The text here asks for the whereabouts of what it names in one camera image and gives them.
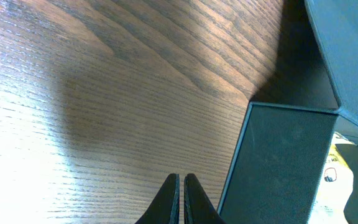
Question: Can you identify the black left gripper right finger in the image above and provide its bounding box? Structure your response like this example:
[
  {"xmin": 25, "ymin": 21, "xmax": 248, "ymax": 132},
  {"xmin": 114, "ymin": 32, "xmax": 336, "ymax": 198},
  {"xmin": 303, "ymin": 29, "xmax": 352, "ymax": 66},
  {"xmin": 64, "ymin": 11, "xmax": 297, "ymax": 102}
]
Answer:
[{"xmin": 184, "ymin": 174, "xmax": 225, "ymax": 224}]

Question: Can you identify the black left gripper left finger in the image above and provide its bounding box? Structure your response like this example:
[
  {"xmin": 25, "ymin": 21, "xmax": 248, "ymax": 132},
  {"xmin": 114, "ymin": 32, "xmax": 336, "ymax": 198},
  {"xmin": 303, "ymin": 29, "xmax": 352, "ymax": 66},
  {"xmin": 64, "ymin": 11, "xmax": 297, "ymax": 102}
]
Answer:
[{"xmin": 135, "ymin": 174, "xmax": 180, "ymax": 224}]

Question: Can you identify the black gift box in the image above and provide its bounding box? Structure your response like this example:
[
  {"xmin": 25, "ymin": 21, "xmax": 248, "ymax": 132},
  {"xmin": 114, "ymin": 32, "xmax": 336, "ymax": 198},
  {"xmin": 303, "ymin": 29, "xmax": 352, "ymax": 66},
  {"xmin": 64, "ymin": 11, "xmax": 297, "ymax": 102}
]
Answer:
[{"xmin": 218, "ymin": 0, "xmax": 358, "ymax": 223}]

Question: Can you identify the yellow candy bag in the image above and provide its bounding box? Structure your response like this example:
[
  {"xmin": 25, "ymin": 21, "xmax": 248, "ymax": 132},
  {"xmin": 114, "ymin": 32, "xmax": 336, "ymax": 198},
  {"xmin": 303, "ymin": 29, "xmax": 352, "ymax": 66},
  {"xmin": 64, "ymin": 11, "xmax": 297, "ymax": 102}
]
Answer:
[{"xmin": 308, "ymin": 132, "xmax": 354, "ymax": 224}]

